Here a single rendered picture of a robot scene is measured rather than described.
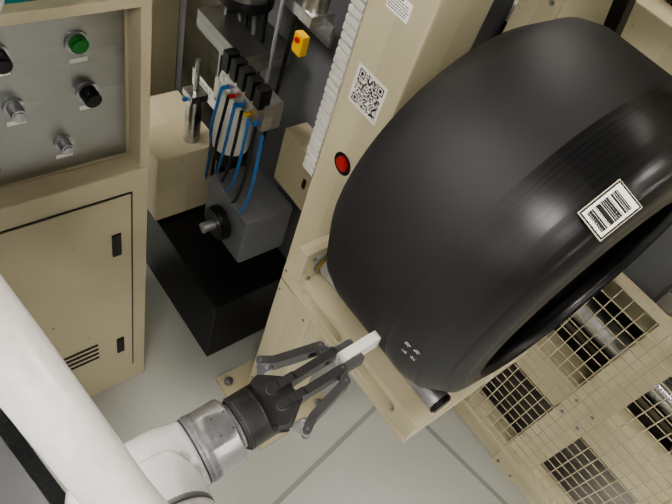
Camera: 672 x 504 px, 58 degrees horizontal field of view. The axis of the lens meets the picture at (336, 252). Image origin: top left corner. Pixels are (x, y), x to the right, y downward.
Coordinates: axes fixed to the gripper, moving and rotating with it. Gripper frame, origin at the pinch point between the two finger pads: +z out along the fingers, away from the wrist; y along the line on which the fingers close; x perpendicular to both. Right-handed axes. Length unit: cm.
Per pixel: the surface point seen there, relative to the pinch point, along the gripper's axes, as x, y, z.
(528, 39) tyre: -35.2, 12.4, 28.2
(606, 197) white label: -32.3, -8.9, 20.3
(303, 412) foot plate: 109, 21, 19
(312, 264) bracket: 17.5, 23.3, 10.7
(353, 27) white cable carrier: -18, 41, 26
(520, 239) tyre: -27.3, -6.5, 11.9
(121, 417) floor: 104, 48, -29
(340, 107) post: -5.4, 37.1, 23.0
